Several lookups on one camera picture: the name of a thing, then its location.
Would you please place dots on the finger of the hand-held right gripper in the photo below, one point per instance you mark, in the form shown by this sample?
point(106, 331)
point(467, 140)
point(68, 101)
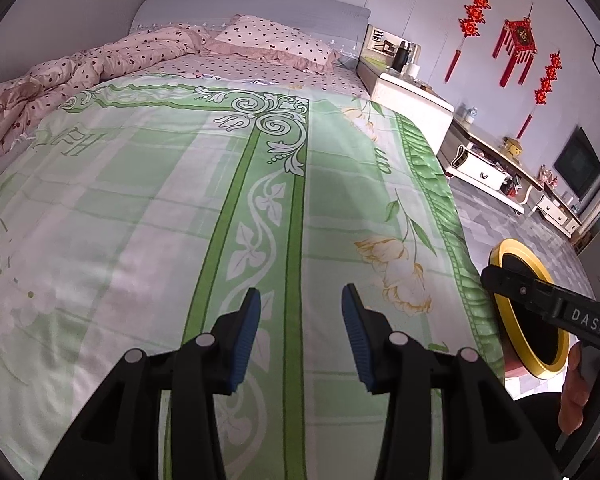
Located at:
point(520, 285)

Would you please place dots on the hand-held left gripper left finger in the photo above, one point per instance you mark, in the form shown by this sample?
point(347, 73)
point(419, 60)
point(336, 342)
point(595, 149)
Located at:
point(245, 332)

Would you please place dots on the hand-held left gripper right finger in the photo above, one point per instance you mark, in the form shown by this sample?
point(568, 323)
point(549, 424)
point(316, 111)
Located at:
point(355, 337)

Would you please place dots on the yellow rimmed black trash bin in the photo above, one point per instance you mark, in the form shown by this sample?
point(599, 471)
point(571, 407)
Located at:
point(535, 342)

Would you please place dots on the person's right hand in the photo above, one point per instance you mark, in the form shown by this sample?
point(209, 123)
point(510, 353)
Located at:
point(577, 390)

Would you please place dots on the small white drawer cabinet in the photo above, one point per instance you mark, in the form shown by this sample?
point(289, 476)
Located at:
point(555, 210)

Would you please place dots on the pink figurines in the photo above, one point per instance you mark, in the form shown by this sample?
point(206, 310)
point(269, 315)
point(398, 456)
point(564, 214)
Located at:
point(547, 175)

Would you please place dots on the person's dark clothing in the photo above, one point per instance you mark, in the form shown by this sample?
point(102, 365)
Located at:
point(535, 425)

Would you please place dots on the white long tv cabinet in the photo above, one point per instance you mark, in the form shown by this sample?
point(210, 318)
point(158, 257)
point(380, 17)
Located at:
point(485, 165)

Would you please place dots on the yellow toy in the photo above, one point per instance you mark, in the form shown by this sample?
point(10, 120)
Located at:
point(511, 146)

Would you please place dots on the green floral blanket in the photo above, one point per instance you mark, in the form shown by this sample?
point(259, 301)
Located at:
point(155, 210)

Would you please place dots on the white nightstand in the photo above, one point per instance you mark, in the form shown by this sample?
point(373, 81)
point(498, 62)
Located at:
point(415, 105)

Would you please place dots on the white cup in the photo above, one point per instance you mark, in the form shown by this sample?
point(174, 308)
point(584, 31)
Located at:
point(414, 71)

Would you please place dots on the black thermos bottle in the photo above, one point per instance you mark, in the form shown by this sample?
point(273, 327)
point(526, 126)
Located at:
point(399, 57)

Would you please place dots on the pink polka dot pillow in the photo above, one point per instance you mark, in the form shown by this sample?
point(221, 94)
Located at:
point(275, 40)

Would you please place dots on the pink polka dot duvet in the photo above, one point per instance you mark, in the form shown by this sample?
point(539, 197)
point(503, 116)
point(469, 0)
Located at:
point(80, 80)

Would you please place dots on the grey blue bed headboard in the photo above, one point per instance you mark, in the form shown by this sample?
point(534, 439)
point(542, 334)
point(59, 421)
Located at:
point(240, 7)

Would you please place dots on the black wall television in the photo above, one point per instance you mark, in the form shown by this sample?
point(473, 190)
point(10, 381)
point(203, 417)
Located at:
point(577, 162)

